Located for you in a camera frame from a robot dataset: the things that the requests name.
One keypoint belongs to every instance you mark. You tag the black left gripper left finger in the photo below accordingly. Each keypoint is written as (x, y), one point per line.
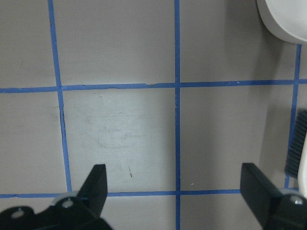
(93, 192)

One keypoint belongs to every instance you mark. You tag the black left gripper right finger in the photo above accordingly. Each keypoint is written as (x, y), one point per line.
(259, 193)

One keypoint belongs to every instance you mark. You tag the white hand brush black bristles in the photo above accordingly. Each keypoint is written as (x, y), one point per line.
(296, 160)

